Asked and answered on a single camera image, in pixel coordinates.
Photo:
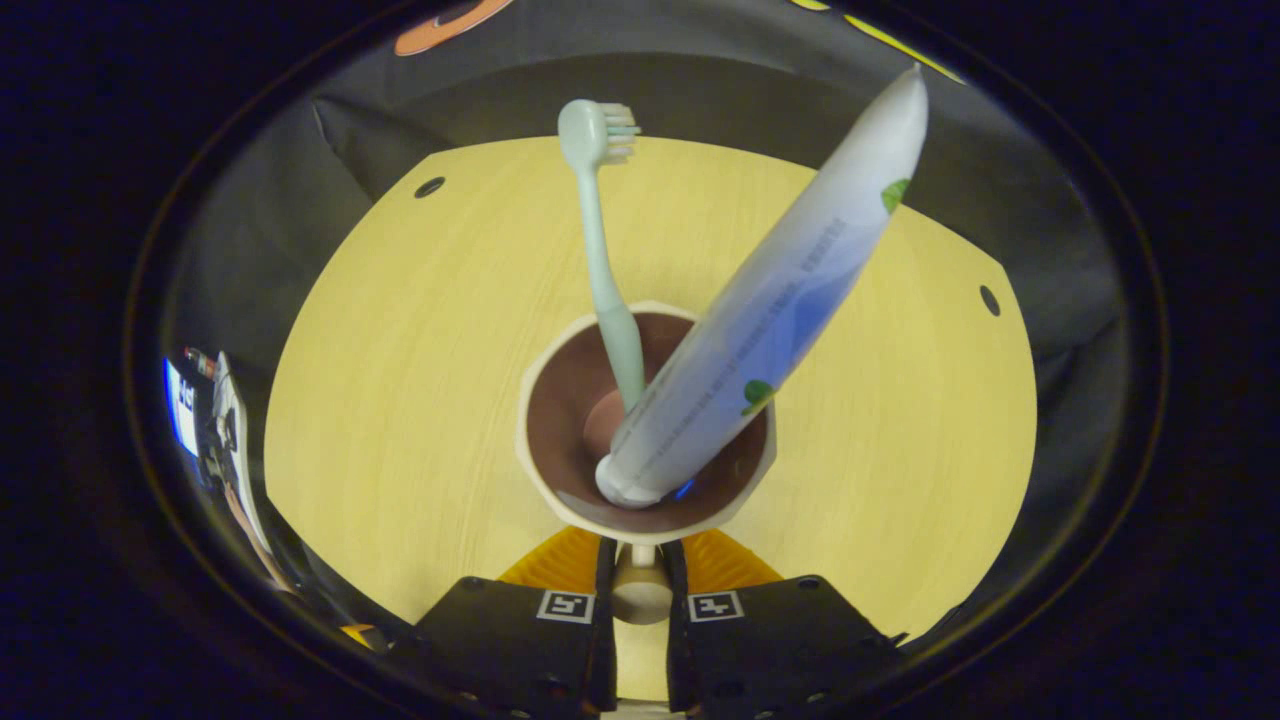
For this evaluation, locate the black backdrop cloth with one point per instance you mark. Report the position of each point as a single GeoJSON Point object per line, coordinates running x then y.
{"type": "Point", "coordinates": [700, 90]}

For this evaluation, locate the white toothpaste tube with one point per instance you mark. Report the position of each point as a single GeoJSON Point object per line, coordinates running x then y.
{"type": "Point", "coordinates": [770, 300]}

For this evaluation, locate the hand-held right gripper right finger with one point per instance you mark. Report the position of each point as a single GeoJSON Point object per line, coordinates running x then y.
{"type": "Point", "coordinates": [675, 650]}

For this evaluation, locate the light wooden desktop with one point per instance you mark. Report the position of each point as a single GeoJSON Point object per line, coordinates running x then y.
{"type": "Point", "coordinates": [400, 400]}

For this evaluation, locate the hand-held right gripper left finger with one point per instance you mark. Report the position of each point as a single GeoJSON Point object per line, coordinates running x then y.
{"type": "Point", "coordinates": [606, 650]}

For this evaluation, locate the blue lit screen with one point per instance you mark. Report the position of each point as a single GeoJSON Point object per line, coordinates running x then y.
{"type": "Point", "coordinates": [182, 405]}

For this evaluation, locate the beige cup with brown inside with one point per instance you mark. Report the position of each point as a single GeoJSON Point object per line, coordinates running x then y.
{"type": "Point", "coordinates": [560, 420]}

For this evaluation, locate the pale green toothbrush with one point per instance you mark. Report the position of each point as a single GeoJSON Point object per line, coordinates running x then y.
{"type": "Point", "coordinates": [600, 260]}

